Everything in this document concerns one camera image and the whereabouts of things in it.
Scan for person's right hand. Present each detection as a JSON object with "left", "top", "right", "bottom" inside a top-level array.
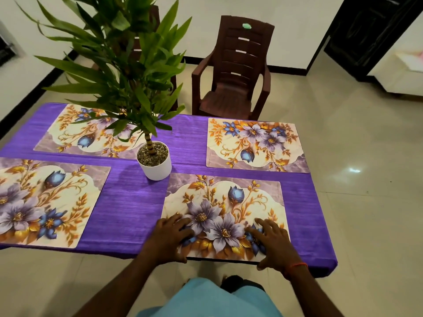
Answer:
[{"left": 246, "top": 217, "right": 304, "bottom": 273}]

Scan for person's left hand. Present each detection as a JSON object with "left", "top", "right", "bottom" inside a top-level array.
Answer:
[{"left": 140, "top": 213, "right": 196, "bottom": 265}]

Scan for person's right forearm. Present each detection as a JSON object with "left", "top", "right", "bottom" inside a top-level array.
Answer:
[{"left": 284, "top": 264, "right": 345, "bottom": 317}]

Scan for person's left forearm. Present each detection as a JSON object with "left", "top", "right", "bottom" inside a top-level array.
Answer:
[{"left": 73, "top": 254, "right": 163, "bottom": 317}]

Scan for purple tablecloth table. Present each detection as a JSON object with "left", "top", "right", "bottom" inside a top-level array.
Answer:
[{"left": 0, "top": 102, "right": 338, "bottom": 278}]

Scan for person's dark trousers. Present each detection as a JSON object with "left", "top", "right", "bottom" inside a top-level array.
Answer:
[{"left": 219, "top": 274, "right": 247, "bottom": 293}]

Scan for person's teal t-shirt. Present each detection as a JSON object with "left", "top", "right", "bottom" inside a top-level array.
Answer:
[{"left": 135, "top": 277, "right": 284, "bottom": 317}]

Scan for red wrist thread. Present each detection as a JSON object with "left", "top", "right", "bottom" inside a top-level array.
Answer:
[{"left": 284, "top": 261, "right": 309, "bottom": 275}]

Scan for green plant in white pot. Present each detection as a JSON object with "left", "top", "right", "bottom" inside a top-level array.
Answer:
[{"left": 16, "top": 0, "right": 193, "bottom": 181}]

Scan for brown plastic chair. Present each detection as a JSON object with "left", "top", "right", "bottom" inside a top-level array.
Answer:
[
  {"left": 192, "top": 15, "right": 276, "bottom": 122},
  {"left": 89, "top": 3, "right": 179, "bottom": 113}
]

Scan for white low cabinet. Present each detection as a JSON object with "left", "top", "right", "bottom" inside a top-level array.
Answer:
[{"left": 370, "top": 49, "right": 423, "bottom": 98}]

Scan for black metal grille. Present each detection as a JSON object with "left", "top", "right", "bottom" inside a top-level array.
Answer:
[{"left": 0, "top": 33, "right": 17, "bottom": 66}]

